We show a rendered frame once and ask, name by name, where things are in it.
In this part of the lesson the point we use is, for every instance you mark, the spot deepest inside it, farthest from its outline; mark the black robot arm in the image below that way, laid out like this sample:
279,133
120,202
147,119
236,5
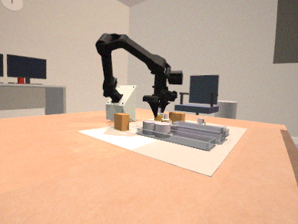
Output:
109,42

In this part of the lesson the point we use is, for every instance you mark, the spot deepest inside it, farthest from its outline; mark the brown cylinder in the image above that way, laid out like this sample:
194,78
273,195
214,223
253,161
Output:
121,121

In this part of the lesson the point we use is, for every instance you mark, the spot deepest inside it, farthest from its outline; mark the grey cylinder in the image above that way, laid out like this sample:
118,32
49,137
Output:
163,127
149,124

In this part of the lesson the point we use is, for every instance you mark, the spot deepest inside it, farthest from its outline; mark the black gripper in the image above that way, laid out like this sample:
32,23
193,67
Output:
155,101

